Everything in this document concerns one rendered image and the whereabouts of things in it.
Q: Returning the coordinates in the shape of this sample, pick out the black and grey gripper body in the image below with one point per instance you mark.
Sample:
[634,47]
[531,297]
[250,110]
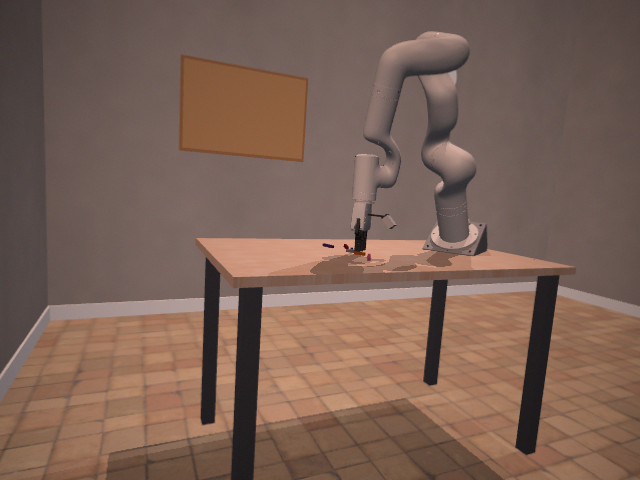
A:
[361,210]

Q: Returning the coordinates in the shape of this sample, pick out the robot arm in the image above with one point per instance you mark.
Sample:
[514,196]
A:
[454,165]

